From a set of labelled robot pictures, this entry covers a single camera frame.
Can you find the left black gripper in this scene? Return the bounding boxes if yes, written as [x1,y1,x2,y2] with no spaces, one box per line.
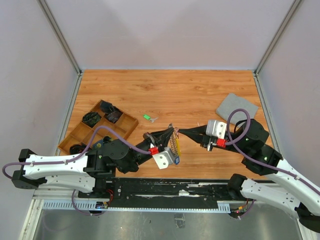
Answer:
[121,127,175,174]

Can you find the keyring with coloured keys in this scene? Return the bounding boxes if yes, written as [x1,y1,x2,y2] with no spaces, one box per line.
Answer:
[168,123,181,165]

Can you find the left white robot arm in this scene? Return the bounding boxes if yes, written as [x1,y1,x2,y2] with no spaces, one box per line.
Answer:
[10,127,175,198]

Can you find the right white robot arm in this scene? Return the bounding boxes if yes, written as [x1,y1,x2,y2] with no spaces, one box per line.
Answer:
[178,118,320,233]

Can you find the green tagged key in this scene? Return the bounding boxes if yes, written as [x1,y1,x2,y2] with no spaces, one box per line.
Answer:
[143,114,158,123]

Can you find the grey cloth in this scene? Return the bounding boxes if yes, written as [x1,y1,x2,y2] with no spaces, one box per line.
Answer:
[215,93,259,121]

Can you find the black items in tray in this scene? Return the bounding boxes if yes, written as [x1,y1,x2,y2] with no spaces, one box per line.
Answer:
[99,100,123,124]

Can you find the wooden compartment tray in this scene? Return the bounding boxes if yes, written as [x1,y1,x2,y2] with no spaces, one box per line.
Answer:
[58,100,139,155]

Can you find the green black item in tray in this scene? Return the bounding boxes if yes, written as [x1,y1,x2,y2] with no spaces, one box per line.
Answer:
[82,111,101,128]

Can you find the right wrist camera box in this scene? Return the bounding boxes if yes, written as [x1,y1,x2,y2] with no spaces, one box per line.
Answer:
[205,120,227,139]

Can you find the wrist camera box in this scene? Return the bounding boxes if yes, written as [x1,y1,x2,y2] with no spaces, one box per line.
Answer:
[152,147,176,170]
[205,120,227,139]

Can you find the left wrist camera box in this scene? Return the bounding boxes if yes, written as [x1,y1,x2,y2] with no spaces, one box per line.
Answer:
[152,147,176,170]

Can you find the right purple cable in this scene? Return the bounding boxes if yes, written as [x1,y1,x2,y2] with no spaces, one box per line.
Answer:
[223,108,320,197]

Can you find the purple cable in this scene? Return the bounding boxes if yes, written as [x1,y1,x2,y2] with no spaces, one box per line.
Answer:
[223,108,320,197]
[1,126,156,217]

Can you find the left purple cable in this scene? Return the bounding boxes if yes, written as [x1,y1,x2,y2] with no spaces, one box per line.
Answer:
[1,126,156,217]

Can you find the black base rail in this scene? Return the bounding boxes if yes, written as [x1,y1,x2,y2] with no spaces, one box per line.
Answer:
[77,177,246,209]

